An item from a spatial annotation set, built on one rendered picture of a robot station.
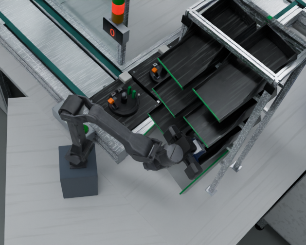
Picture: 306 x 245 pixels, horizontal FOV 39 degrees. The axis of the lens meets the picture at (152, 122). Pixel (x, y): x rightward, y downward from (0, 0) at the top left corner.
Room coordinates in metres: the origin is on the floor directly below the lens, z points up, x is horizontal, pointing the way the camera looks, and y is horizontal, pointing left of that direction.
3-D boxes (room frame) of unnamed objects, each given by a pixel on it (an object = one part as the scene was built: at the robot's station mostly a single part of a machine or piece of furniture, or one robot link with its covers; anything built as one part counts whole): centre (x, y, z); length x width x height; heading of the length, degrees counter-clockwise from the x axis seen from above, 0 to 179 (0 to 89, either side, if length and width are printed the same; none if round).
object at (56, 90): (1.09, 0.46, 0.91); 0.89 x 0.06 x 0.11; 54
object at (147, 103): (1.05, 0.14, 0.96); 0.24 x 0.24 x 0.02; 54
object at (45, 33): (1.24, 0.37, 0.91); 0.84 x 0.28 x 0.10; 54
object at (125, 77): (1.18, 0.16, 0.97); 0.05 x 0.05 x 0.04; 54
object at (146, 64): (1.26, -0.01, 1.01); 0.24 x 0.24 x 0.13; 54
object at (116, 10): (1.26, 0.23, 1.34); 0.05 x 0.05 x 0.05
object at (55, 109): (0.92, 0.34, 0.93); 0.21 x 0.07 x 0.06; 54
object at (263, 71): (0.94, -0.22, 1.26); 0.36 x 0.21 x 0.80; 54
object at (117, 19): (1.26, 0.23, 1.29); 0.05 x 0.05 x 0.05
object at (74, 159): (0.69, 0.25, 1.15); 0.09 x 0.07 x 0.06; 167
